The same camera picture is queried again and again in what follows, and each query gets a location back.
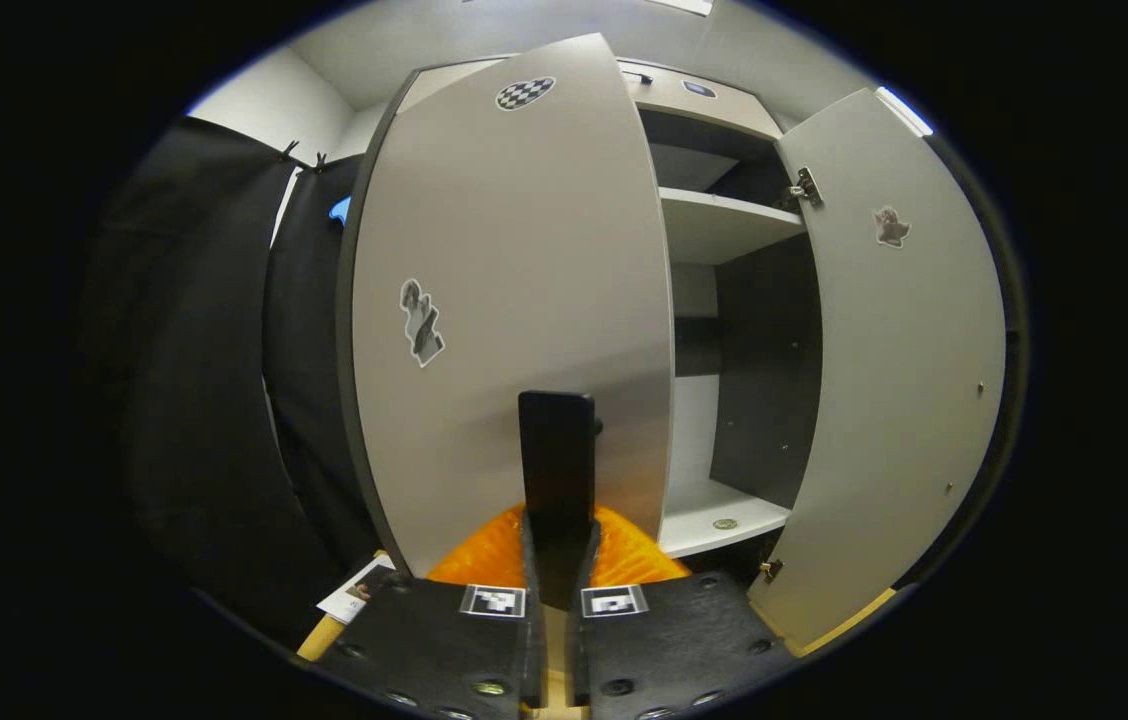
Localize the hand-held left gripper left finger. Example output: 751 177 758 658
319 505 545 720

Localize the beige cabinet door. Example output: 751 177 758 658
349 33 675 579
746 88 1008 656

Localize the narrow ceiling light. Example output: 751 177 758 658
874 86 935 138

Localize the beige cabinet drawer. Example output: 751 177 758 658
394 55 785 141

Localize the white cover book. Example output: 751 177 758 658
317 555 397 626

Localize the beige double-door shoe cabinet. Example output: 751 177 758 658
336 33 1015 656

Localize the black door handle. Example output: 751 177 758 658
518 390 597 611

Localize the white cabinet shelf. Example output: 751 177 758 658
659 478 793 559
659 187 807 266

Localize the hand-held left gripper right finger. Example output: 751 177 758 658
569 505 800 720

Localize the black backdrop cloth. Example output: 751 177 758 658
74 115 395 651

